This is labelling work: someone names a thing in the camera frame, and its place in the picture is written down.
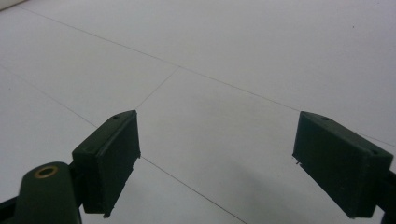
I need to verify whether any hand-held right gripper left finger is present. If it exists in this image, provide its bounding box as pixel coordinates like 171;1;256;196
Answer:
71;109;142;219

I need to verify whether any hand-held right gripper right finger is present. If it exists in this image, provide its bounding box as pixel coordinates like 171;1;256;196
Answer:
291;110;395;219

